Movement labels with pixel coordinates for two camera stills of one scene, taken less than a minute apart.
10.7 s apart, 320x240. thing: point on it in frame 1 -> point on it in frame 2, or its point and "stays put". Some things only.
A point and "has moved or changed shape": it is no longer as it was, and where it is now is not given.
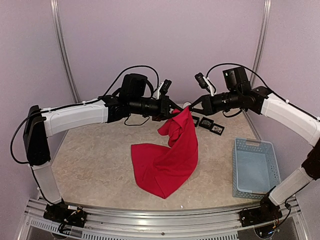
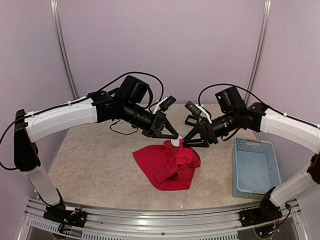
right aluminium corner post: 261,34 stays put
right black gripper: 209,107 -> 211,137
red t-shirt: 164,169 has moved or changed shape
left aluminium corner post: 65,50 stays put
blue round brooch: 186,104 has moved or changed shape
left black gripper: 165,107 -> 154,130
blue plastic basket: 255,171 stays put
